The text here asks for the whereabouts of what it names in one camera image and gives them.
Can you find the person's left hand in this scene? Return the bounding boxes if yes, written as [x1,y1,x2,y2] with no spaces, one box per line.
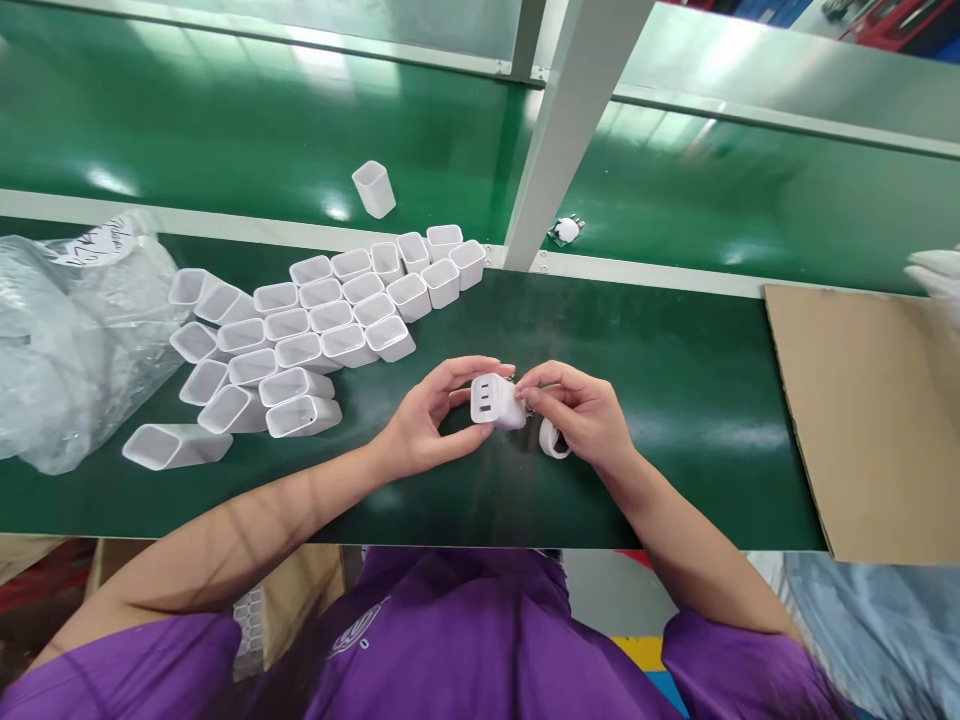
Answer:
[389,355,520,482]

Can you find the person's right hand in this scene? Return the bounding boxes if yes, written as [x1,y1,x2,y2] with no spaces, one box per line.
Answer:
[518,359,641,489]

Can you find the person's left fingers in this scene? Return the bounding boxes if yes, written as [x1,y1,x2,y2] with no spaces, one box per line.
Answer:
[446,374,481,421]

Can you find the person's right thumb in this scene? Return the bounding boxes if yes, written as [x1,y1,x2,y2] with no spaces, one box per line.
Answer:
[522,388,575,415]

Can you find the person's right index finger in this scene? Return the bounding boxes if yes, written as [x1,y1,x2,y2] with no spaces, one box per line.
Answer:
[518,359,583,395]

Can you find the person's right fingers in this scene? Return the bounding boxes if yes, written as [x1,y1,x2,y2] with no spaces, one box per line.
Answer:
[551,408,601,470]

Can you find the person's left index finger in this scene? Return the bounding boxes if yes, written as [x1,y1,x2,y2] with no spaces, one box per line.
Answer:
[442,355,520,391]

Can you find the person's left thumb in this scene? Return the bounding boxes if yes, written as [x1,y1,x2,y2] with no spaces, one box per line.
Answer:
[438,425,493,459]

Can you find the white oval plastic cap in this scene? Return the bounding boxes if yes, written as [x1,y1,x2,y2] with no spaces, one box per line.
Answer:
[537,416,572,461]

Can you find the white charger housing with ports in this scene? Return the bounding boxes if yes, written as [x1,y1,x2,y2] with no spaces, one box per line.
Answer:
[467,372,529,434]

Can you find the pile of white plastic shells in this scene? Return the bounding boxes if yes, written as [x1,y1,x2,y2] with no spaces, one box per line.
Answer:
[122,223,487,475]

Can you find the person's body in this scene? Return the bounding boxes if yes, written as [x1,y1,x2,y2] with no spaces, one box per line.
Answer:
[0,545,853,720]

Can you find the single white rectangular shell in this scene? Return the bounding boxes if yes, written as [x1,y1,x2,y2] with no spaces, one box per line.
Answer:
[351,159,397,220]

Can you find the row of white plastic parts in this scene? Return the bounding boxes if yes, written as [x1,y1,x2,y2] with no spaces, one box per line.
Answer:
[230,587,269,684]

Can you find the brown cardboard sheet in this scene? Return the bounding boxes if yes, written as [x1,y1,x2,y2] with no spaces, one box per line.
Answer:
[762,282,960,565]

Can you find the cardboard box under table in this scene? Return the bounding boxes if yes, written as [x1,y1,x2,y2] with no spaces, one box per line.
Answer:
[80,538,363,685]

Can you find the light blue plastic bag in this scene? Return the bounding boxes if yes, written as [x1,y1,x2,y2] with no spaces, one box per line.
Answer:
[746,551,960,720]

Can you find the green conveyor belt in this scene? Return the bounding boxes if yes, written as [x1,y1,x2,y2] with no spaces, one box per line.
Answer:
[0,11,960,298]

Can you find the clear plastic bag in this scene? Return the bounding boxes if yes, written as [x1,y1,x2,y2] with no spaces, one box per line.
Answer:
[0,208,190,477]

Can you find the grey metal shelf frame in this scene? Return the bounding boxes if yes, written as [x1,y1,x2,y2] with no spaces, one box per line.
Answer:
[0,0,960,303]

